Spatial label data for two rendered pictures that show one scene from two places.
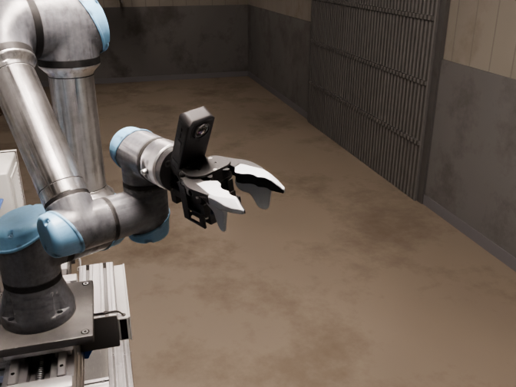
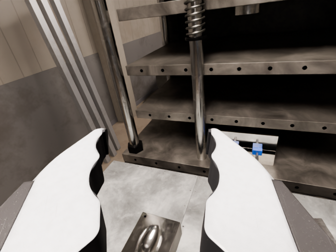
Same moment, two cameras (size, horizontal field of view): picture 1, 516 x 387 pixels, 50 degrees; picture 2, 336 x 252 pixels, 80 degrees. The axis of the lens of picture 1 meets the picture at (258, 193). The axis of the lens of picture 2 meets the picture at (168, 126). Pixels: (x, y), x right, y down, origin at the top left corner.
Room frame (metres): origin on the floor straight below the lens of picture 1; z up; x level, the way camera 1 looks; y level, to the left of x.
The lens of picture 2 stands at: (0.74, 0.08, 1.52)
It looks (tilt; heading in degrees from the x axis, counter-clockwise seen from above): 30 degrees down; 224
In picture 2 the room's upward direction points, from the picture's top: 8 degrees counter-clockwise
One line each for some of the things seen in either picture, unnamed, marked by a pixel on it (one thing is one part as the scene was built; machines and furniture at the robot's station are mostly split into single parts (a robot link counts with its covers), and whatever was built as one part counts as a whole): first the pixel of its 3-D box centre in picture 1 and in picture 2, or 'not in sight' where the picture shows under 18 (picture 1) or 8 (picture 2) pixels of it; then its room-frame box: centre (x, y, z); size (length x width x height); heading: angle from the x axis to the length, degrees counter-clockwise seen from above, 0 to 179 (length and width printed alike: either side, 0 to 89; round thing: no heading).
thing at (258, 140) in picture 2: not in sight; (248, 123); (-0.31, -0.29, 0.87); 0.50 x 0.27 x 0.17; 19
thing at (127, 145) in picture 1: (142, 154); not in sight; (0.90, 0.20, 1.43); 0.11 x 0.08 x 0.09; 41
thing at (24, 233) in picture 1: (30, 243); not in sight; (1.01, 0.46, 1.20); 0.13 x 0.12 x 0.14; 131
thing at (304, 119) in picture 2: not in sight; (242, 91); (-0.42, -0.38, 1.02); 1.10 x 0.74 x 0.05; 109
